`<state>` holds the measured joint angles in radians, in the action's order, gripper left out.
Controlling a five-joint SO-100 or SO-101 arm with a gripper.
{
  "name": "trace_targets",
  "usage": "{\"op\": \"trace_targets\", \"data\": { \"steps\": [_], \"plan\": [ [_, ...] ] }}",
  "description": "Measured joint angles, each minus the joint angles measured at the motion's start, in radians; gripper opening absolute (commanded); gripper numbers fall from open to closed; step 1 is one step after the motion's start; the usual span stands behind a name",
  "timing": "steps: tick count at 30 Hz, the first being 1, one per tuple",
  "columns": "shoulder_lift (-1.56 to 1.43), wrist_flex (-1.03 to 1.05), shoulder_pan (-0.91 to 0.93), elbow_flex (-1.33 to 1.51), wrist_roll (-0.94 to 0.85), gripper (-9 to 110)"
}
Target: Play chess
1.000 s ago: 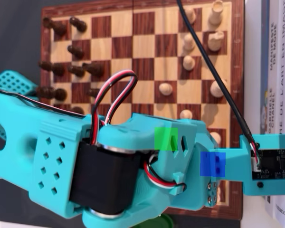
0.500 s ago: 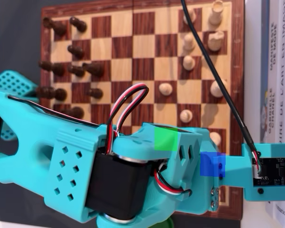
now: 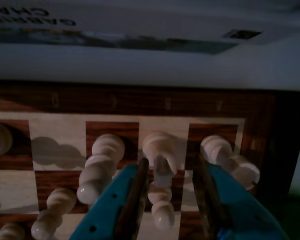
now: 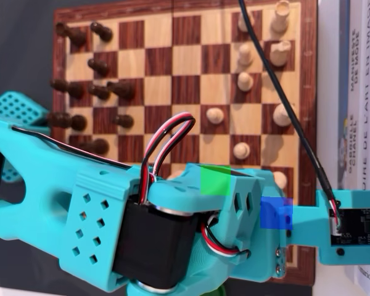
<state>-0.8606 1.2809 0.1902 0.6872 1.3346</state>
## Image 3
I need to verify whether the white wooden bishop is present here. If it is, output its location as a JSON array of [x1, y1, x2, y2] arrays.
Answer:
[[76, 133, 126, 204]]

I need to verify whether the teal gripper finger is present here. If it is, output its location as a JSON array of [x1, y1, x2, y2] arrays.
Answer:
[[195, 154, 290, 240], [68, 157, 151, 240]]

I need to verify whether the white wooden knight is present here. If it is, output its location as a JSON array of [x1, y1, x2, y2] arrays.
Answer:
[[141, 131, 183, 187]]

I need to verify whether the white wooden rook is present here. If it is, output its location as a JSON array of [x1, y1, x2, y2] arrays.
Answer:
[[199, 134, 261, 192]]

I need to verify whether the wooden chessboard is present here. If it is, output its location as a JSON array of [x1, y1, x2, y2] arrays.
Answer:
[[0, 79, 278, 240]]

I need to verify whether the white printed box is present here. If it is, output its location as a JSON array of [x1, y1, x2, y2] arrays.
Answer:
[[0, 0, 300, 94]]

